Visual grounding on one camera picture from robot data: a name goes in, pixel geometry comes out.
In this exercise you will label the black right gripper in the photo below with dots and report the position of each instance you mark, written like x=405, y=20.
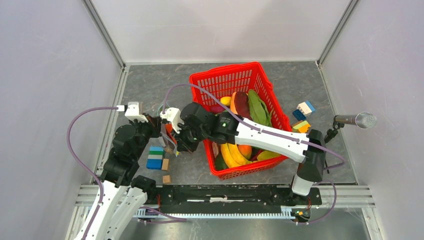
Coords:
x=182, y=144

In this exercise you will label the green toy corn husk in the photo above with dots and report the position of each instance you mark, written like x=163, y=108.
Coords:
x=258, y=109

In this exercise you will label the yellow green toy block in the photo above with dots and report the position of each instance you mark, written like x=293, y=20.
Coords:
x=301, y=127

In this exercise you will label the white blue toy block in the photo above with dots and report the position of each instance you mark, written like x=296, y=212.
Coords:
x=306, y=108

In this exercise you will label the orange toy fruit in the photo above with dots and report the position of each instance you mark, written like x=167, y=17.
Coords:
x=246, y=151

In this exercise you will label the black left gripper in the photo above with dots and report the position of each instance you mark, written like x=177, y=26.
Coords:
x=153, y=123

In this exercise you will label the toy onion half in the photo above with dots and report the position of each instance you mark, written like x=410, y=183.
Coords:
x=215, y=149

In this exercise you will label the yellow toy lemon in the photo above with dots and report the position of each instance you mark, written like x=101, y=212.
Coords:
x=226, y=100

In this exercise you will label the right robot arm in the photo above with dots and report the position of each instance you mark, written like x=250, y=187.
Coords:
x=307, y=151

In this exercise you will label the wooden block beside stack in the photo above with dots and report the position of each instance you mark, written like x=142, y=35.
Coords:
x=165, y=164

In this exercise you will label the dark green toy avocado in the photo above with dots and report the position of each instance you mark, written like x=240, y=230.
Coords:
x=219, y=163

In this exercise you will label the silver microphone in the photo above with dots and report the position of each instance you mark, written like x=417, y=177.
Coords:
x=362, y=120

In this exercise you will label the yellow toy starfruit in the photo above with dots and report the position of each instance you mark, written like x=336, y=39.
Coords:
x=267, y=155

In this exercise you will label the dark blue toy block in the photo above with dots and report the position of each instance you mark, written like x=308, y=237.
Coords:
x=299, y=115

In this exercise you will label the red toy chili pepper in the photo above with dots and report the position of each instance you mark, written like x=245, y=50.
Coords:
x=169, y=128

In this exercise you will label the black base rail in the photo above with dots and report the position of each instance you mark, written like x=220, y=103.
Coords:
x=227, y=201

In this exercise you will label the blue green stacked blocks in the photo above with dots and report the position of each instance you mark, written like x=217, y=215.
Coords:
x=155, y=158

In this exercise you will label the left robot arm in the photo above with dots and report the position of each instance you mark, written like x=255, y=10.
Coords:
x=120, y=192

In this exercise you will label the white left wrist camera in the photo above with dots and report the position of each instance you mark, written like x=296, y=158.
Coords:
x=132, y=111

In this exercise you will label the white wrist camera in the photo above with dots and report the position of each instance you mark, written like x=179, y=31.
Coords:
x=173, y=116
x=132, y=111

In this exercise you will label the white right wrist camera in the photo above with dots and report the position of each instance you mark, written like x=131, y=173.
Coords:
x=173, y=116

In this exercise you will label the red plastic basket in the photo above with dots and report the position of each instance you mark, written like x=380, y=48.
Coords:
x=223, y=81

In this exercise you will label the clear zip top bag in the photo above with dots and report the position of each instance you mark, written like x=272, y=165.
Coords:
x=167, y=142

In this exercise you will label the small wooden cube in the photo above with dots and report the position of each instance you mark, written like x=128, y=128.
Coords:
x=166, y=179

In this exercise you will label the yellow toy banana bunch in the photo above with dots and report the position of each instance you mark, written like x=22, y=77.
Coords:
x=232, y=157

